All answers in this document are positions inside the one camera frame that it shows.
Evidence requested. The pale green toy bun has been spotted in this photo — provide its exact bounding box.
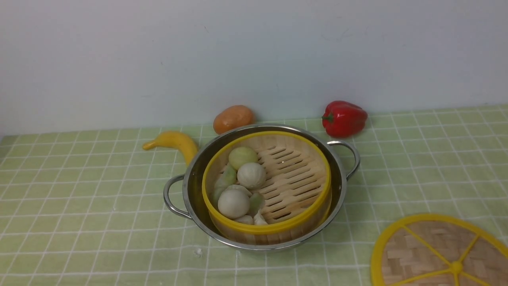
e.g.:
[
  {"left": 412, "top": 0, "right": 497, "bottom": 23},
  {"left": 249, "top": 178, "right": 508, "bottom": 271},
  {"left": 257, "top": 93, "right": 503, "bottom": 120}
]
[{"left": 228, "top": 147, "right": 258, "bottom": 170}]

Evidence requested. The orange toy potato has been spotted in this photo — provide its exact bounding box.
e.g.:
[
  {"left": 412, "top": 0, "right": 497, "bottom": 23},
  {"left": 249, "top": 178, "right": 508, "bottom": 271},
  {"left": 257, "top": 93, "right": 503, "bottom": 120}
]
[{"left": 213, "top": 105, "right": 256, "bottom": 135}]

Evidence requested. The green checkered tablecloth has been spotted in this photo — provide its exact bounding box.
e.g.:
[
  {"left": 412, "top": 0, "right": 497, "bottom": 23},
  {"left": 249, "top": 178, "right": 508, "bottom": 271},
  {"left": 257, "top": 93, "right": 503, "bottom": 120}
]
[{"left": 0, "top": 105, "right": 508, "bottom": 286}]

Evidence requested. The small white toy dumpling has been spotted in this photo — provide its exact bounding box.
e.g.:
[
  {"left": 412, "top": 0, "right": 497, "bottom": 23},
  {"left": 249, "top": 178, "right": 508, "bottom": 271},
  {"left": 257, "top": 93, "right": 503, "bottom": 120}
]
[{"left": 234, "top": 215, "right": 254, "bottom": 226}]

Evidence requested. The woven bamboo lid yellow frame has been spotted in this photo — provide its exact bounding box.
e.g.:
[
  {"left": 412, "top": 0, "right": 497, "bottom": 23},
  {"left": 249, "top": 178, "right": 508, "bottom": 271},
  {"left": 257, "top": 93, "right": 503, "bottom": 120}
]
[{"left": 370, "top": 213, "right": 508, "bottom": 286}]

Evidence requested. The white toy bun upper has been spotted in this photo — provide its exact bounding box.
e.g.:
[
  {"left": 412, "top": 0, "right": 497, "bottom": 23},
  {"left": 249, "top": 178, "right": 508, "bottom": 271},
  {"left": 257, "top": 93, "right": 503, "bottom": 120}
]
[{"left": 237, "top": 162, "right": 266, "bottom": 189}]

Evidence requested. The bamboo steamer basket yellow rim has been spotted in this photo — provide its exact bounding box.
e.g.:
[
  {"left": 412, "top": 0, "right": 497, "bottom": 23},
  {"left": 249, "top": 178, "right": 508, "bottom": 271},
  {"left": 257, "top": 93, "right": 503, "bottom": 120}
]
[{"left": 201, "top": 131, "right": 331, "bottom": 245}]

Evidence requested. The white toy bun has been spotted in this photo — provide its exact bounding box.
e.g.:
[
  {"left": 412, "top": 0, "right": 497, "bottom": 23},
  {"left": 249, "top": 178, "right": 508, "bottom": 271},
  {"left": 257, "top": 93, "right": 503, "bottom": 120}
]
[
  {"left": 217, "top": 189, "right": 252, "bottom": 220},
  {"left": 237, "top": 162, "right": 266, "bottom": 189}
]

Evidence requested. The stainless steel pot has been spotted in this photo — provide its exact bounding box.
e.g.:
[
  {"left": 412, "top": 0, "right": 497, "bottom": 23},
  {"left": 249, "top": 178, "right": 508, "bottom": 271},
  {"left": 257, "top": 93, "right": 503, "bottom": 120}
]
[{"left": 164, "top": 124, "right": 360, "bottom": 252}]

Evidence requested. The green toy dumpling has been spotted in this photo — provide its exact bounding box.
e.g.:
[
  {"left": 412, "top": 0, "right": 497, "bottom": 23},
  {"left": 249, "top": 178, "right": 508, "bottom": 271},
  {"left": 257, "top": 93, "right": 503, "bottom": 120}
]
[
  {"left": 211, "top": 164, "right": 237, "bottom": 207},
  {"left": 247, "top": 193, "right": 265, "bottom": 217}
]

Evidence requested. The yellow toy banana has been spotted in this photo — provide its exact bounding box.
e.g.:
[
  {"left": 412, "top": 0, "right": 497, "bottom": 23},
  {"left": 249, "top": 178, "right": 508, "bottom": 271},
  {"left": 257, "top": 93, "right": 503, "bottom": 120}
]
[{"left": 142, "top": 131, "right": 198, "bottom": 165}]

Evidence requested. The red toy bell pepper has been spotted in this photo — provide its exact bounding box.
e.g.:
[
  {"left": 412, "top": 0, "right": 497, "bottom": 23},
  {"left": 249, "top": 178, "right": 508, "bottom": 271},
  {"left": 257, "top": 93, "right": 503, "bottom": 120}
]
[{"left": 321, "top": 100, "right": 368, "bottom": 138}]

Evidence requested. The white toy bun lower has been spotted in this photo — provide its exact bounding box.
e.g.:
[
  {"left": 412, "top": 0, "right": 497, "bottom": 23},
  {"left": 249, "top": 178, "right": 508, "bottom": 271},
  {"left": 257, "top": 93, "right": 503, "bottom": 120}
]
[{"left": 217, "top": 189, "right": 252, "bottom": 220}]

